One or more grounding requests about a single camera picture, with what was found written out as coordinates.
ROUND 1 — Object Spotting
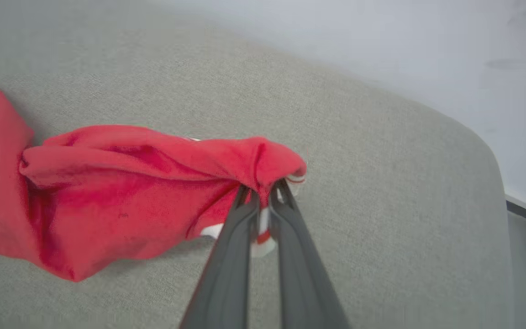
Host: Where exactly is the grey fabric sofa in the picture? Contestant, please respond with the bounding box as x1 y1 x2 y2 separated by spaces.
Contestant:
0 0 514 329

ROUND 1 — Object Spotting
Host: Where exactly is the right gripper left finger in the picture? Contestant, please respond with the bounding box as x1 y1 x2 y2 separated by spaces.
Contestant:
179 183 261 329

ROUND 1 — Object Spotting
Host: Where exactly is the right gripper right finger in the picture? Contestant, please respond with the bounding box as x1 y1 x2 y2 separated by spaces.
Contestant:
268 178 350 329

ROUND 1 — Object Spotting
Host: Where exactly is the red and white basketball jersey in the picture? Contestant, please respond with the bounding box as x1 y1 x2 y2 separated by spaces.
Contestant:
0 79 308 282

